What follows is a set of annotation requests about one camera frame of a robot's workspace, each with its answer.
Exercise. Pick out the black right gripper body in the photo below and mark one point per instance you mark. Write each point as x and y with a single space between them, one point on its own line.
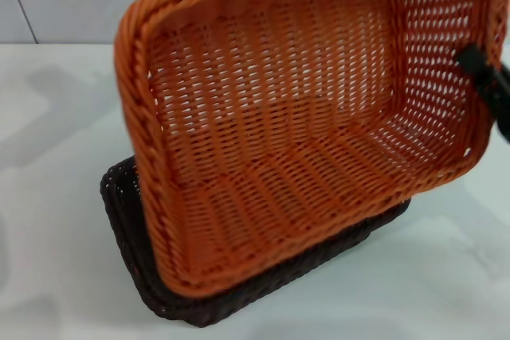
504 113

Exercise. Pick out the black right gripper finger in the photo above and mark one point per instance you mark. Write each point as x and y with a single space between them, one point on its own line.
476 63

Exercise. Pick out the orange wicker basket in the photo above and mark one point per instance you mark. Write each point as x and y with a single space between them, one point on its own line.
287 129

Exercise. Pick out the dark brown wicker basket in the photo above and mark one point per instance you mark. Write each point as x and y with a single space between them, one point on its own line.
131 252

